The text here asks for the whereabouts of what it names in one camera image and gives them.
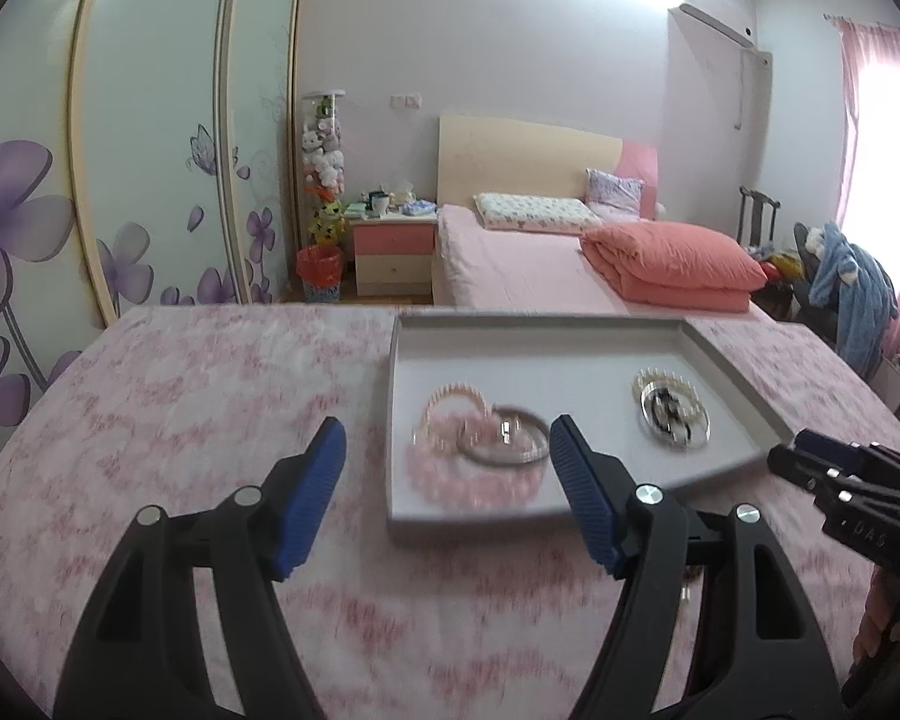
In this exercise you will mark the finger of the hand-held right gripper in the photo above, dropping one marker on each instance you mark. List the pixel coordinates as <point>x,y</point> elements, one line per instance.
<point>862,461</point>
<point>795,463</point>

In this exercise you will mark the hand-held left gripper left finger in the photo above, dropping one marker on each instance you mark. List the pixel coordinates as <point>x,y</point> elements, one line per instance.
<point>311,495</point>

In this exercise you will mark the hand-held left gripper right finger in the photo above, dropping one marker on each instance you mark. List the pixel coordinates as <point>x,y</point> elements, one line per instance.
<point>581,495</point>

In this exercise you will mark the wide silver cuff bangle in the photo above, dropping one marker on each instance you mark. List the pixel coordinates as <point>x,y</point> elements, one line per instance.
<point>495,459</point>

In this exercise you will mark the thin silver bangle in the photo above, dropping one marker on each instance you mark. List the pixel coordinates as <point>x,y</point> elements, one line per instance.
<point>649,420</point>

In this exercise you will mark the grey cardboard tray box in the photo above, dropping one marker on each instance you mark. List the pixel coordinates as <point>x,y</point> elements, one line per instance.
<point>570,367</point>

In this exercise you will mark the person's right hand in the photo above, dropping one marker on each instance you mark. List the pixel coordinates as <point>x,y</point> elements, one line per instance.
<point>874,615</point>

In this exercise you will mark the pink floral bedsheet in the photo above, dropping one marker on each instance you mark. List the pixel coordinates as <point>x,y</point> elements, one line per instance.
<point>195,405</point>

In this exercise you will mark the blue plush robe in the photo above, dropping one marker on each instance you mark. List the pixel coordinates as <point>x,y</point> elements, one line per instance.
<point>859,292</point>

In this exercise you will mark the colourful toy pile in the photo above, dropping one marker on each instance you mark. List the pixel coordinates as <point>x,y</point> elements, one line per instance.
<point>778,266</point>

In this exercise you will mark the red waste basket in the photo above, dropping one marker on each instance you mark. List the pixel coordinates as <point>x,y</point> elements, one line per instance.
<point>320,274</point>

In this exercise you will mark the bed with beige headboard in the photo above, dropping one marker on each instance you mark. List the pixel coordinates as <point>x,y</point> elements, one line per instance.
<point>510,270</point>

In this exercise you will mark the folded coral quilt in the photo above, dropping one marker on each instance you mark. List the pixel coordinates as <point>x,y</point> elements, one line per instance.
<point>667,262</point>

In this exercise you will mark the pink and beige nightstand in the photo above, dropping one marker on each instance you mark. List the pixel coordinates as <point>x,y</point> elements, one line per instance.
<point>394,255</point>

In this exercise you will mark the dark wooden chair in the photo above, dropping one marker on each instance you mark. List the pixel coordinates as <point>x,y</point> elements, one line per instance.
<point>757,202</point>

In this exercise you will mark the white floral pillow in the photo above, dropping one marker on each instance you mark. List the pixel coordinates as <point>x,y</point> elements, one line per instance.
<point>532,211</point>

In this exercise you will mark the green book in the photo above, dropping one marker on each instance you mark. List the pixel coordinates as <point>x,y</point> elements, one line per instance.
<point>355,208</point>

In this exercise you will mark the pink curtain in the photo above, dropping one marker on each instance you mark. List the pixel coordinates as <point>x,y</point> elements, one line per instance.
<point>870,165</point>

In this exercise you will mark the white mug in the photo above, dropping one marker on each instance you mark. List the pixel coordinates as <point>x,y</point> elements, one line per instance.
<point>379,205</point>

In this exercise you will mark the purple patterned pillow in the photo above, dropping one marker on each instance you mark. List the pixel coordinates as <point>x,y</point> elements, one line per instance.
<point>613,193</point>

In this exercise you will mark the blue cloth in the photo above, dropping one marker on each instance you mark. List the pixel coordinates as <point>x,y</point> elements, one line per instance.
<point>418,208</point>

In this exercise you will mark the tissue box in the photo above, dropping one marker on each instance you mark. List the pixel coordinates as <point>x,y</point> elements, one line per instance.
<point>406,195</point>

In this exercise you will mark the clear tube of plush toys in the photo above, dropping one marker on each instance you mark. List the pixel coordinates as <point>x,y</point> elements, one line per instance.
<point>322,157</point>

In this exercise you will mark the floral sliding door wardrobe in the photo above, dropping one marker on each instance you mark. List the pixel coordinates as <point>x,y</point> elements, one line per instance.
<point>157,127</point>

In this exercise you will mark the white air conditioner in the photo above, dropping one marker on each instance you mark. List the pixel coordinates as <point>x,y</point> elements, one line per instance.
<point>720,11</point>

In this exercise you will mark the wall socket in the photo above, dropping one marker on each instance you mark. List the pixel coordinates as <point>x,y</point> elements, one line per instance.
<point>406,99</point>

